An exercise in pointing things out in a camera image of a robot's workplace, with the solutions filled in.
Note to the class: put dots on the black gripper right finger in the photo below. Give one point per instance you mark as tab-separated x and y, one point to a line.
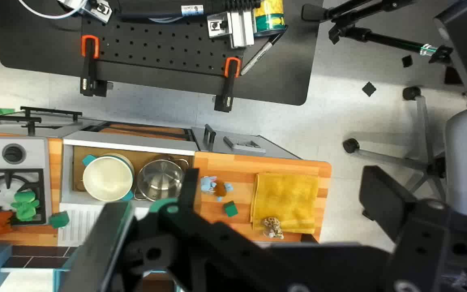
388	204

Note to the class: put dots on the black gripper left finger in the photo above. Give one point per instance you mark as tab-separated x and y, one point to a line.
189	188

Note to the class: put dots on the green cube block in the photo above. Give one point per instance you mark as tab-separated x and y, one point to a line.
231	209
59	219

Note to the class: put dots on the yellow towel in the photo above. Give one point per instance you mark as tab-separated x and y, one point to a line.
284	200

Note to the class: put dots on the grey toy stove black grates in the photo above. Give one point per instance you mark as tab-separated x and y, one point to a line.
36	146

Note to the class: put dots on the black stove knob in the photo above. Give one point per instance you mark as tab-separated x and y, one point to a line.
15	154

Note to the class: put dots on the teal pot cream inside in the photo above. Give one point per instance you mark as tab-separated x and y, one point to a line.
108	178

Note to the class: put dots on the grey office chair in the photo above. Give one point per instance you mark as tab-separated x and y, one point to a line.
463	156

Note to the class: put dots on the white sink basin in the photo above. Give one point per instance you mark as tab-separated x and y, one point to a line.
109	146

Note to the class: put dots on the black perforated board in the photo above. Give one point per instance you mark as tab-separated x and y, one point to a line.
163	49

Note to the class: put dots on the dark grey table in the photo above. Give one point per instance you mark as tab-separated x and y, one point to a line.
283	75

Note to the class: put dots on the silver marker pen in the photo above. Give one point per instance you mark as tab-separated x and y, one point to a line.
263	54

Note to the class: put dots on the black tripod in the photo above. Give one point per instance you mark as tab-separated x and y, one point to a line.
374	37

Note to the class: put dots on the green and yellow can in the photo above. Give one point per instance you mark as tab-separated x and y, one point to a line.
268	18

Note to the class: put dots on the aluminium bracket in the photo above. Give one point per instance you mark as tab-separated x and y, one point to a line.
239	29

